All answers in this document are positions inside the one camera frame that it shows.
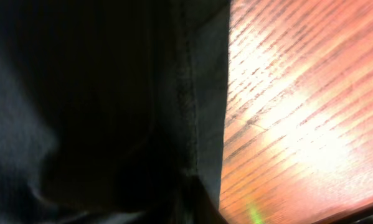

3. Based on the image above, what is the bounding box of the black t-shirt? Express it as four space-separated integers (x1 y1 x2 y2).
0 0 230 224

